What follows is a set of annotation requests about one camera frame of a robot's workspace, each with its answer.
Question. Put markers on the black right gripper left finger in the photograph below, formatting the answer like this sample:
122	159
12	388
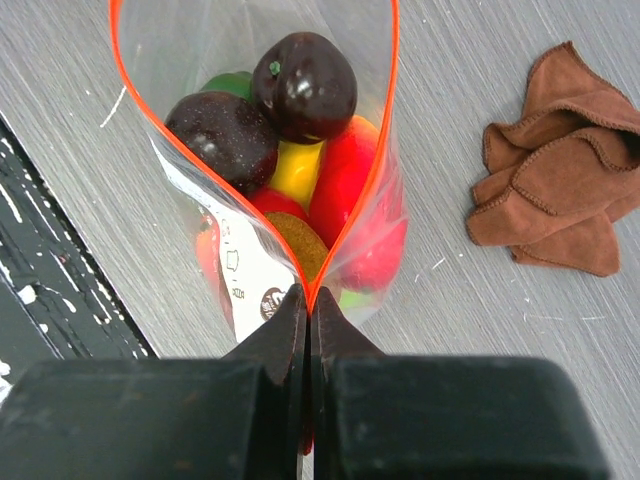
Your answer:
233	417

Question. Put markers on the orange yellow fruit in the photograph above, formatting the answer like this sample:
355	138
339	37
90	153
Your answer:
297	171

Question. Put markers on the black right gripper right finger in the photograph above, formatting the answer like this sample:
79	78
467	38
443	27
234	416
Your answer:
380	416

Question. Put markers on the light green apple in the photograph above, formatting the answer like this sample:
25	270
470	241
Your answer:
351	300

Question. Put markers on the dark green lime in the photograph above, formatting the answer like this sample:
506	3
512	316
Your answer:
237	83

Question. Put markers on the brown cloth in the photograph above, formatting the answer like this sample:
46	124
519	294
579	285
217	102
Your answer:
564	173

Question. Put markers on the clear zip top bag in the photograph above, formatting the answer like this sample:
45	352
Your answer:
167	50

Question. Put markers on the red tomato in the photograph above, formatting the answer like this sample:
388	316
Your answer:
373	253

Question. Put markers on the dark brown round fruit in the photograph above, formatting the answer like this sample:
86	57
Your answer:
306	88

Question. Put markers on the brown kiwi fruit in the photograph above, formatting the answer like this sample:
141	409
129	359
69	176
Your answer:
307	247

